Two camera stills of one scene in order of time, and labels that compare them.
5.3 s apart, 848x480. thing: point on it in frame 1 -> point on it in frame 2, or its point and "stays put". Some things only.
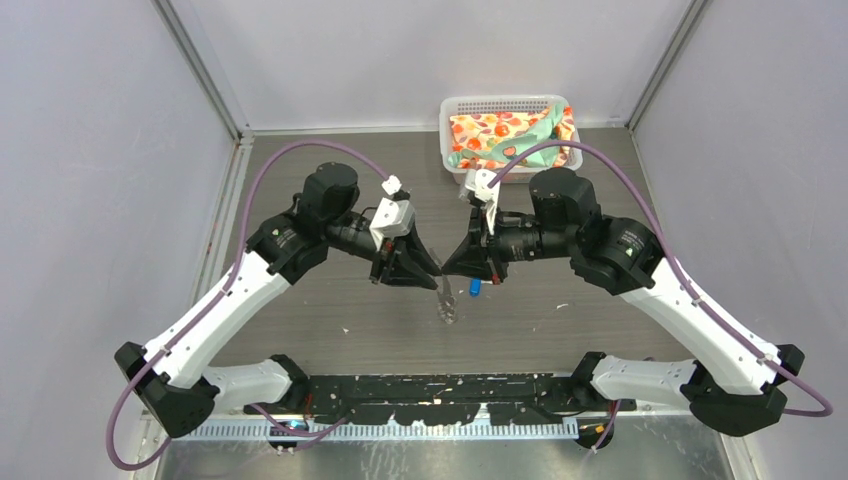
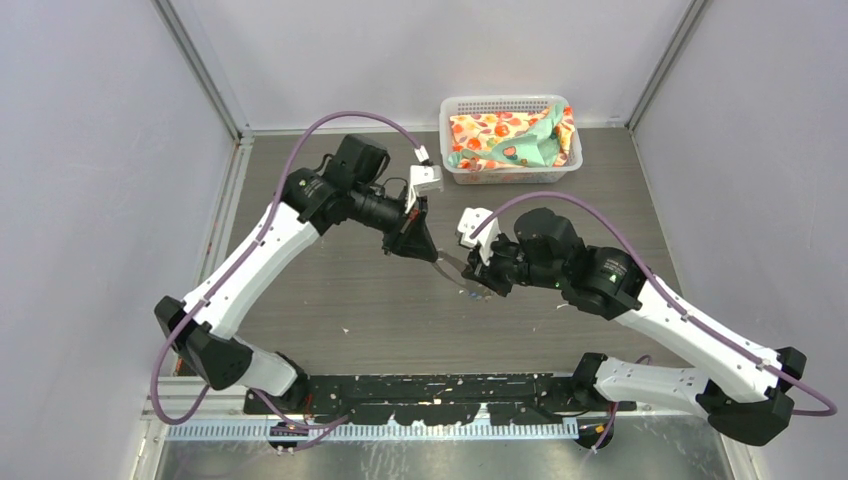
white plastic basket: x=512 y=103 stays put
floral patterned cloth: x=490 y=140 stays put
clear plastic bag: x=446 y=302 -> x=452 y=269
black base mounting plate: x=439 y=400 stays put
